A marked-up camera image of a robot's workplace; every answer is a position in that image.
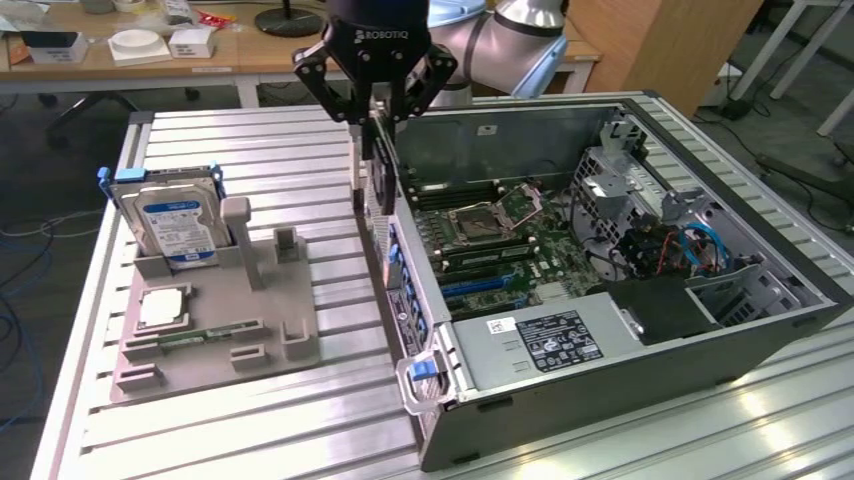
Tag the black open PC case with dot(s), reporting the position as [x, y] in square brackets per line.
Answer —
[600, 400]

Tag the blue case latch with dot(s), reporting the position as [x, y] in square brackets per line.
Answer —
[421, 371]

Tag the black power strip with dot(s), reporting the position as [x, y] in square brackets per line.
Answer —
[734, 110]

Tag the wooden cabinet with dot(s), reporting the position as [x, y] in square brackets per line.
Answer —
[680, 50]

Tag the metal disk bay cage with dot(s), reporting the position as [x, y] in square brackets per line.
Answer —
[614, 200]

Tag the green graphics card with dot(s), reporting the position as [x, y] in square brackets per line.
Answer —
[381, 175]

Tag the black floor stand base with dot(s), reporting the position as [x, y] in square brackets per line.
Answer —
[814, 172]

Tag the grey power supply unit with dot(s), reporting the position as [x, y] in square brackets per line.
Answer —
[507, 360]

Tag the grey metal drive bracket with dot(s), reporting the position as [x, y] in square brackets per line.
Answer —
[734, 295]

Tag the grey plastic parts rack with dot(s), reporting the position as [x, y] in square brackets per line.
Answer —
[220, 310]

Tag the black chair base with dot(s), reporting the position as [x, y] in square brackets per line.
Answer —
[86, 116]

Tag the black round lamp base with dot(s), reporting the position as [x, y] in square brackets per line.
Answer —
[289, 22]

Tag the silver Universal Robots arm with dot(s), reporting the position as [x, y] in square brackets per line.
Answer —
[507, 40]

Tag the dark packet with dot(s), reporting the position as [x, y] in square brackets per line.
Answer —
[179, 12]

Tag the grey cup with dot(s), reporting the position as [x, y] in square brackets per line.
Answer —
[97, 6]

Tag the black and white box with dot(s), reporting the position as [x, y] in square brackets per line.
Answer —
[56, 52]

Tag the white table frame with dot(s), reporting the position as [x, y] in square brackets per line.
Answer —
[760, 60]

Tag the green RAM stick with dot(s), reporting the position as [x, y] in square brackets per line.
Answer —
[200, 336]

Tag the metal socket cover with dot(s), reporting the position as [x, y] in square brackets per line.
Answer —
[520, 202]

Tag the installed RAM stick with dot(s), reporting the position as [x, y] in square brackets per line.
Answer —
[487, 256]

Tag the hard disk with blue caddy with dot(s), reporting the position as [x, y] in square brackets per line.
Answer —
[173, 225]

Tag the green motherboard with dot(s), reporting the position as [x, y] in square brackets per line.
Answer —
[533, 260]

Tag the blue expansion slot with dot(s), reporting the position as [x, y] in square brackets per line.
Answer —
[473, 286]

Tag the CPU socket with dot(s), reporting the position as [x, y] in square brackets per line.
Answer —
[476, 225]

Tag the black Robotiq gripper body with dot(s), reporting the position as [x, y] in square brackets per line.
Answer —
[380, 35]

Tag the white cardboard box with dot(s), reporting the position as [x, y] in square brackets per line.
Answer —
[192, 45]

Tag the red packet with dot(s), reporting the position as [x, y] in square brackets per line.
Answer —
[215, 21]

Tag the silver CPU chip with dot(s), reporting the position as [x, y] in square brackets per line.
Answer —
[163, 307]

